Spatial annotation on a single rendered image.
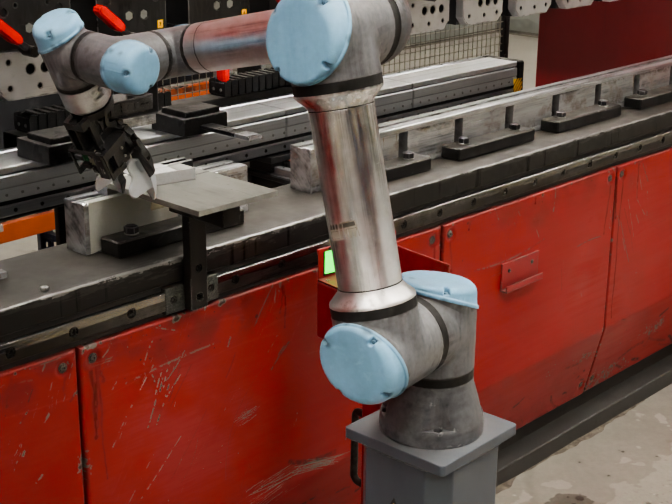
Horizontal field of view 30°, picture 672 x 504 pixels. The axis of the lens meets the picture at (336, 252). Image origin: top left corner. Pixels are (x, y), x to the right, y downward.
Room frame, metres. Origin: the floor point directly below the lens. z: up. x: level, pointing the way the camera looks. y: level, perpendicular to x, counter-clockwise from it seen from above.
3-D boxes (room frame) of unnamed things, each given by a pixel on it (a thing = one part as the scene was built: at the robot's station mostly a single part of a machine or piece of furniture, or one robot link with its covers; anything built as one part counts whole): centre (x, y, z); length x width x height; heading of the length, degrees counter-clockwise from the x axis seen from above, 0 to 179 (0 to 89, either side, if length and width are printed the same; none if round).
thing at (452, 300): (1.64, -0.14, 0.94); 0.13 x 0.12 x 0.14; 145
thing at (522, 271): (2.86, -0.45, 0.59); 0.15 x 0.02 x 0.07; 137
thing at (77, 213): (2.26, 0.33, 0.92); 0.39 x 0.06 x 0.10; 137
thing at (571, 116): (3.20, -0.64, 0.89); 0.30 x 0.05 x 0.03; 137
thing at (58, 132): (2.33, 0.49, 1.01); 0.26 x 0.12 x 0.05; 47
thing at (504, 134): (2.91, -0.36, 0.89); 0.30 x 0.05 x 0.03; 137
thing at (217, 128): (2.57, 0.26, 1.01); 0.26 x 0.12 x 0.05; 47
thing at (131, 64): (1.82, 0.31, 1.27); 0.11 x 0.11 x 0.08; 55
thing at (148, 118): (2.22, 0.37, 1.13); 0.10 x 0.02 x 0.10; 137
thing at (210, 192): (2.12, 0.26, 1.00); 0.26 x 0.18 x 0.01; 47
